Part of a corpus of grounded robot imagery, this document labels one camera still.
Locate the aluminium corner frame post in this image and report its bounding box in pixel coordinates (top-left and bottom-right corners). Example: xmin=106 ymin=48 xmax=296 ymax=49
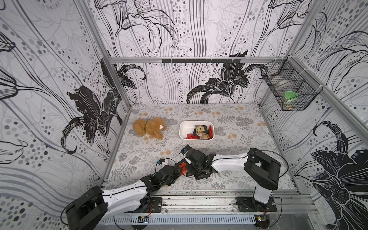
xmin=76 ymin=1 xmax=130 ymax=112

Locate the white perforated cable duct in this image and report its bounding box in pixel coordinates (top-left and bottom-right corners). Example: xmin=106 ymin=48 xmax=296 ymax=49
xmin=102 ymin=214 xmax=256 ymax=225

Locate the white plastic storage box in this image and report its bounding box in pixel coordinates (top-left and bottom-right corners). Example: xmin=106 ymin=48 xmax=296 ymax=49
xmin=179 ymin=120 xmax=215 ymax=143

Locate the brown plush dog toy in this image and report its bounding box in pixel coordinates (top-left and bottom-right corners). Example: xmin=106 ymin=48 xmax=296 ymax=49
xmin=132 ymin=117 xmax=167 ymax=140

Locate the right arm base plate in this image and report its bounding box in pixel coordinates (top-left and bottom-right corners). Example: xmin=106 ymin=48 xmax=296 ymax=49
xmin=235 ymin=196 xmax=278 ymax=213

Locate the black bar on rail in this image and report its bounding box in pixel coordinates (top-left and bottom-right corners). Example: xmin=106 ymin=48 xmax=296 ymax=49
xmin=162 ymin=58 xmax=241 ymax=63

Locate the green lid in basket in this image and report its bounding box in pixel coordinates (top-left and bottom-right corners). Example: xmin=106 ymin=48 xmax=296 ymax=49
xmin=283 ymin=91 xmax=299 ymax=101

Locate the black tea bag sachet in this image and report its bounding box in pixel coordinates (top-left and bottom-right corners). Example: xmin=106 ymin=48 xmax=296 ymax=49
xmin=195 ymin=125 xmax=208 ymax=135

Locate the black wire basket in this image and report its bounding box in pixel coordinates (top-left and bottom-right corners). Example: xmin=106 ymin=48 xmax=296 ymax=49
xmin=261 ymin=60 xmax=323 ymax=111

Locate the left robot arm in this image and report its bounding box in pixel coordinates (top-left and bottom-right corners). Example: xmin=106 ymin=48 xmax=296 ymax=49
xmin=63 ymin=165 xmax=183 ymax=230

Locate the red foil tea bag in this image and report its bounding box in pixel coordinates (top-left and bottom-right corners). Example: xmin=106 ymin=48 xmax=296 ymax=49
xmin=186 ymin=134 xmax=200 ymax=140

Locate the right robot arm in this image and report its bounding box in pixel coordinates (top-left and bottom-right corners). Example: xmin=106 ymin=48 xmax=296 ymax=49
xmin=181 ymin=145 xmax=281 ymax=205

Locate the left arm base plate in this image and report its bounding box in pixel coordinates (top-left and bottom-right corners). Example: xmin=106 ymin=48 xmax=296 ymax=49
xmin=133 ymin=197 xmax=163 ymax=214

